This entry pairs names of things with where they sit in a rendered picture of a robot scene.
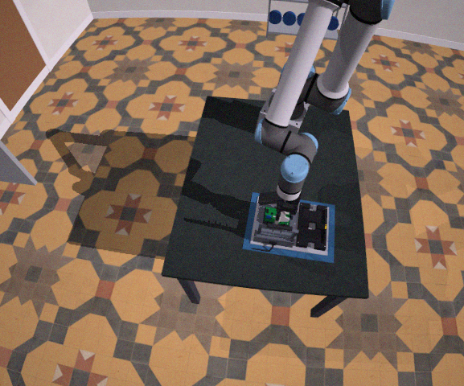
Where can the green circuit board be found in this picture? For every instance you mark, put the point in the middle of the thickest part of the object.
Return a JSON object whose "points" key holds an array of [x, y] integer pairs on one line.
{"points": [[270, 215]]}

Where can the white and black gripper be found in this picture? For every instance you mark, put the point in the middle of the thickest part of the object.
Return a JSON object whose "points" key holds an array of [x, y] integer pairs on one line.
{"points": [[290, 206]]}

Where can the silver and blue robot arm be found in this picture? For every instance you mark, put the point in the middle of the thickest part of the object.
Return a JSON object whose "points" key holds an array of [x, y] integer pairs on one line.
{"points": [[329, 93]]}

